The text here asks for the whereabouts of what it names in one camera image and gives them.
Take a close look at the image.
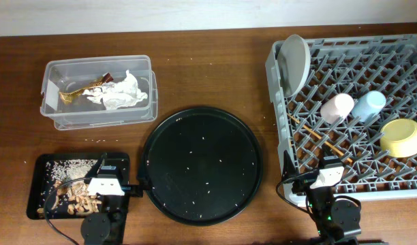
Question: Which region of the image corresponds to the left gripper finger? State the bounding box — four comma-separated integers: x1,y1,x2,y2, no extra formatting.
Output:
94,153,107,174
136,155,152,191

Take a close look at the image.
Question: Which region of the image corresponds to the wooden chopstick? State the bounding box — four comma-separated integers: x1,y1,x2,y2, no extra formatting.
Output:
287,114,344,157
303,125,354,163

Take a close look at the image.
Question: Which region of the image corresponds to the food scraps pile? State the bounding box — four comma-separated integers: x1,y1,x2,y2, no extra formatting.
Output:
36,159,102,218

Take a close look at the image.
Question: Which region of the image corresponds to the pink plastic cup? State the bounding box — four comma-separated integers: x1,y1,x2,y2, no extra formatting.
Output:
320,93,354,124

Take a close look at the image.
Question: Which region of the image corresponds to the white napkin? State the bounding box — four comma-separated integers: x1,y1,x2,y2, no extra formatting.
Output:
82,70,149,110

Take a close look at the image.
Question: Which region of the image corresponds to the blue plastic cup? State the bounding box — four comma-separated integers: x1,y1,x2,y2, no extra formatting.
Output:
351,91,386,123

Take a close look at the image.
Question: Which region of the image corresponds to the gold coffee sachet wrapper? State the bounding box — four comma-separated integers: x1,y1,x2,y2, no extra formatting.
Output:
59,73,114,105

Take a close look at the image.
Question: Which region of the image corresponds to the yellow bowl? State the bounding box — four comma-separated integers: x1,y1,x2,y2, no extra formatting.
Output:
380,118,417,158

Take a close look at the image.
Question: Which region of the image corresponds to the grey plate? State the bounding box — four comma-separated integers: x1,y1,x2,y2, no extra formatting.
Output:
277,35,311,97

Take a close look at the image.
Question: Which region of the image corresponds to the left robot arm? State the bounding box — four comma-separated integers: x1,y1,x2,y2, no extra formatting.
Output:
80,153,153,244

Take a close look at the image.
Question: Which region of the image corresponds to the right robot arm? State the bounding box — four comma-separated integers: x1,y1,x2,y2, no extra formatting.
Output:
276,150,361,244

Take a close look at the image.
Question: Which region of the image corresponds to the grey dishwasher rack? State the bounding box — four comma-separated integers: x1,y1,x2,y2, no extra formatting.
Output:
265,34,417,201

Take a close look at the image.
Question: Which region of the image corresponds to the black rectangular tray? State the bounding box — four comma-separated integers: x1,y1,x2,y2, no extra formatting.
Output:
26,152,130,220

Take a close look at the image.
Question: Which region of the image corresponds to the round black serving tray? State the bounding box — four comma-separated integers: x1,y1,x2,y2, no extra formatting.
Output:
141,107,263,226

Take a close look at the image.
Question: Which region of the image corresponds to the clear plastic storage bin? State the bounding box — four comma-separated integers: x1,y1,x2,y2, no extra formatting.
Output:
40,55,158,130

